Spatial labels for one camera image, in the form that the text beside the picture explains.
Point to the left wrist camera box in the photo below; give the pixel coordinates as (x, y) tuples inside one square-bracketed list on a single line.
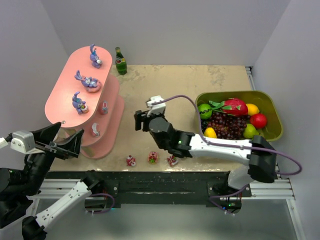
[(23, 142)]

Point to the purple grape bunch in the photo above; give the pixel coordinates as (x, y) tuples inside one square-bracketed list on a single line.
[(227, 127)]

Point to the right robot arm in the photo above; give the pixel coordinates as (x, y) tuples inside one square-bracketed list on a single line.
[(257, 157)]

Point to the purple bunny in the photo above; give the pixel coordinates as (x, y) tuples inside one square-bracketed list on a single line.
[(91, 84)]

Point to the red white cake toy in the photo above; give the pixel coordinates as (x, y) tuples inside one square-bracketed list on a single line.
[(131, 161)]

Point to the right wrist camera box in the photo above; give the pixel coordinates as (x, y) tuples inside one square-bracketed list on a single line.
[(156, 105)]

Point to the pink round cake toy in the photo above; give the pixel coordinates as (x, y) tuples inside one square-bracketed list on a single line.
[(153, 157)]

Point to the green glass bottle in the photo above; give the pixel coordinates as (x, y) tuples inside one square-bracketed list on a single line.
[(120, 62)]

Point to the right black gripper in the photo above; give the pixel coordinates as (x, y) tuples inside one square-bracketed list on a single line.
[(143, 120)]

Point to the strawberry cake toy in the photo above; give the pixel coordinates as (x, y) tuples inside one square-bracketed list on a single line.
[(172, 160)]

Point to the red apple toy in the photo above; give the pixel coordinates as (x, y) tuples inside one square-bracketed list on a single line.
[(258, 120)]

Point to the purple bunny figure toy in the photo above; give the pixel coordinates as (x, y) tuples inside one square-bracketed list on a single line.
[(94, 58)]

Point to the aluminium rail frame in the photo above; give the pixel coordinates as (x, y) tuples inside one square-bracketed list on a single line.
[(281, 189)]

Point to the small purple bunny cupcake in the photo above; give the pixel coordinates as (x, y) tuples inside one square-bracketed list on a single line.
[(80, 105)]

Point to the yellow lemon toy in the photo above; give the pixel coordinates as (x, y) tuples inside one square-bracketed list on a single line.
[(252, 109)]

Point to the olive green plastic bin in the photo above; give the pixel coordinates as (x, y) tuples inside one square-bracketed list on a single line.
[(273, 130)]

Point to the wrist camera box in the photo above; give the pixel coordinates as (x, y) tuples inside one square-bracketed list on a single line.
[(23, 142), (156, 105)]

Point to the yellow mango toy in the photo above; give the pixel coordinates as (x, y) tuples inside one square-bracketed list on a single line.
[(210, 133)]

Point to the pink egg shaped toy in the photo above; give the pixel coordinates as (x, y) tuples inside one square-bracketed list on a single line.
[(104, 108)]

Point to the black base frame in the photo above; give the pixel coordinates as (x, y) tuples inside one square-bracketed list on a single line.
[(154, 188)]

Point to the pink white cake toy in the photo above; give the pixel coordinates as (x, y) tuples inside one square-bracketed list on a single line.
[(95, 130)]

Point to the pink dragon fruit toy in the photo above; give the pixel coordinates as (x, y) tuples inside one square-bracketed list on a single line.
[(232, 106)]

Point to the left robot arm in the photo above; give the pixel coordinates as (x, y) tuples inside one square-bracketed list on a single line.
[(16, 186)]

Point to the green pear toy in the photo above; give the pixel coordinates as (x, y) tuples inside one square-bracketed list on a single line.
[(250, 131)]

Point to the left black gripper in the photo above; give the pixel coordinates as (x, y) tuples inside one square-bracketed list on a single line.
[(57, 149)]

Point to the pink tiered shelf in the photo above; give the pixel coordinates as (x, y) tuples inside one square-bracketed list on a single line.
[(59, 108)]

